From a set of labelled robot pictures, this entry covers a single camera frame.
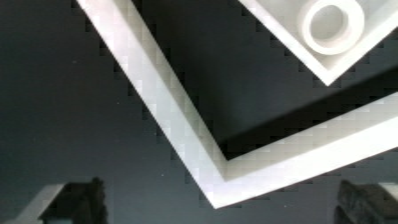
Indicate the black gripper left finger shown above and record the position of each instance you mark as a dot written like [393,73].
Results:
[68,204]

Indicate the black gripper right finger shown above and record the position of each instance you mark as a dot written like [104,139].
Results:
[367,203]

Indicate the white square tabletop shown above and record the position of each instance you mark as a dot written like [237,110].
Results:
[329,29]

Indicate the white U-shaped obstacle frame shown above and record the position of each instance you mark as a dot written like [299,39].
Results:
[337,143]

